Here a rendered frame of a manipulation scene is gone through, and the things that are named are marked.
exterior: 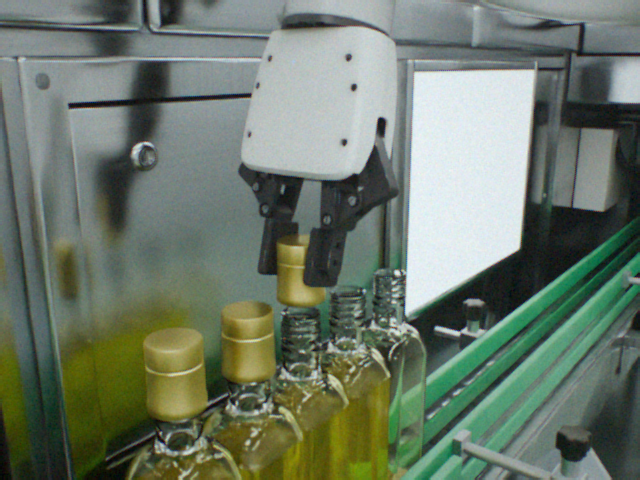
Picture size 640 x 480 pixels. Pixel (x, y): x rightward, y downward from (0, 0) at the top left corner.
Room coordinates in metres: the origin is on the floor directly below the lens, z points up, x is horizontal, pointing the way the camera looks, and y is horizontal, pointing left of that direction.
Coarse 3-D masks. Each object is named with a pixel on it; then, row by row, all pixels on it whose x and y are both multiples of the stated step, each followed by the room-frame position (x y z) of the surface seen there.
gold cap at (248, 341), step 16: (240, 304) 0.40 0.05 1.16; (256, 304) 0.40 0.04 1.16; (224, 320) 0.38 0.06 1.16; (240, 320) 0.37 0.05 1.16; (256, 320) 0.37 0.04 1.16; (272, 320) 0.38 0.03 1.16; (224, 336) 0.38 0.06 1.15; (240, 336) 0.37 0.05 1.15; (256, 336) 0.37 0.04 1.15; (272, 336) 0.38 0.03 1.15; (224, 352) 0.38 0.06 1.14; (240, 352) 0.37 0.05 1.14; (256, 352) 0.37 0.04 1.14; (272, 352) 0.38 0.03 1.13; (224, 368) 0.38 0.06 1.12; (240, 368) 0.37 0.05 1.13; (256, 368) 0.37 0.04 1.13; (272, 368) 0.38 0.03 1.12
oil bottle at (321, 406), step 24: (288, 384) 0.42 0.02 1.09; (312, 384) 0.42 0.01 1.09; (336, 384) 0.43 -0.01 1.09; (288, 408) 0.41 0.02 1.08; (312, 408) 0.41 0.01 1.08; (336, 408) 0.42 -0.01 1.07; (312, 432) 0.40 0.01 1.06; (336, 432) 0.42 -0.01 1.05; (312, 456) 0.40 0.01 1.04; (336, 456) 0.42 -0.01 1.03
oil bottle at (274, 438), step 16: (272, 400) 0.40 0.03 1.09; (224, 416) 0.38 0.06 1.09; (240, 416) 0.37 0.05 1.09; (256, 416) 0.37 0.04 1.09; (272, 416) 0.38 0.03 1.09; (288, 416) 0.38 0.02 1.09; (208, 432) 0.37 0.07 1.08; (224, 432) 0.37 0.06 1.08; (240, 432) 0.36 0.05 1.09; (256, 432) 0.36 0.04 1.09; (272, 432) 0.37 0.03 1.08; (288, 432) 0.38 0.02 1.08; (240, 448) 0.36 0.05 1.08; (256, 448) 0.36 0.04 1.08; (272, 448) 0.36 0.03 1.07; (288, 448) 0.38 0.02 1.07; (240, 464) 0.35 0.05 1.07; (256, 464) 0.35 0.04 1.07; (272, 464) 0.36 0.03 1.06; (288, 464) 0.37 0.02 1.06
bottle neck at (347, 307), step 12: (336, 288) 0.49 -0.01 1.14; (348, 288) 0.49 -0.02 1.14; (360, 288) 0.48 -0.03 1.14; (336, 300) 0.47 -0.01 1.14; (348, 300) 0.47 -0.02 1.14; (360, 300) 0.47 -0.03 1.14; (336, 312) 0.47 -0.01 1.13; (348, 312) 0.47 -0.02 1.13; (360, 312) 0.47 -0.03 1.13; (336, 324) 0.47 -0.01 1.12; (348, 324) 0.47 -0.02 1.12; (360, 324) 0.47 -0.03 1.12; (336, 336) 0.47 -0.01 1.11; (348, 336) 0.47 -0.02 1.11; (360, 336) 0.47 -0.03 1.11; (336, 348) 0.47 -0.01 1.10; (348, 348) 0.47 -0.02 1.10; (360, 348) 0.47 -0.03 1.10
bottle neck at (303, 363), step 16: (288, 320) 0.42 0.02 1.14; (304, 320) 0.42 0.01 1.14; (288, 336) 0.42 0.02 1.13; (304, 336) 0.42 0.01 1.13; (320, 336) 0.43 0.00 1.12; (288, 352) 0.42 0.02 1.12; (304, 352) 0.42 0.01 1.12; (320, 352) 0.43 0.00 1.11; (288, 368) 0.42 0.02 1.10; (304, 368) 0.42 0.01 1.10; (320, 368) 0.43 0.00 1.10
